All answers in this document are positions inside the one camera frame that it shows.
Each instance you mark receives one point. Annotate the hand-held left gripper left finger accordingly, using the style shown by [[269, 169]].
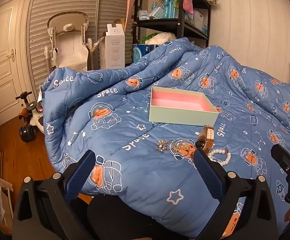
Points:
[[82, 173]]

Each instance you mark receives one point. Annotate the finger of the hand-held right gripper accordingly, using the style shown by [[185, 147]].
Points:
[[284, 156]]

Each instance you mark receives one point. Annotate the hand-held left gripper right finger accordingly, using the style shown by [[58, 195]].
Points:
[[207, 173]]

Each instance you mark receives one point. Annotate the gold clip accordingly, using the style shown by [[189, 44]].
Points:
[[186, 148]]

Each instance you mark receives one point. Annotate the rose gold wrist watch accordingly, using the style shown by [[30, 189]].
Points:
[[206, 137]]

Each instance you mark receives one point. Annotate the green box with pink lining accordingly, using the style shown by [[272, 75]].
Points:
[[182, 107]]

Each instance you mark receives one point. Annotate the blue printed blanket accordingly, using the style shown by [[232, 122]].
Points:
[[140, 155]]

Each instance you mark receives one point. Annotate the black and white ride-on toy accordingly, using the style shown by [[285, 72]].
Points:
[[28, 127]]

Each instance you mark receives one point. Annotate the white panelled door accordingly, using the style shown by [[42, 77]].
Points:
[[2, 80]]

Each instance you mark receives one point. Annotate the white high chair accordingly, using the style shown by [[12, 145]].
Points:
[[68, 47]]

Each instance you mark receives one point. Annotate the tall white cardboard box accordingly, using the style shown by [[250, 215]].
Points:
[[112, 50]]

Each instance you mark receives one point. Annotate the blue tissue package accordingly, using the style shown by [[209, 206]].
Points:
[[141, 51]]

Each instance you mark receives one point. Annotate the white plastic bag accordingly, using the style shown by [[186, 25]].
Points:
[[160, 38]]

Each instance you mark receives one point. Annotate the white storage basket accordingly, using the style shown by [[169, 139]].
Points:
[[197, 21]]

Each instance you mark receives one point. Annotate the black metal shelf rack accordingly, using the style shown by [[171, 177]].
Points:
[[181, 22]]

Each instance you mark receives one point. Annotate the pink mesh bag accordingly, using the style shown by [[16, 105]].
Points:
[[188, 7]]

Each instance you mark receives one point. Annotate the blue plastic bottles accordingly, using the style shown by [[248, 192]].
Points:
[[170, 7]]

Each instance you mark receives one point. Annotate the louvered closet door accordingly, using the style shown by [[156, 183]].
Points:
[[102, 2]]

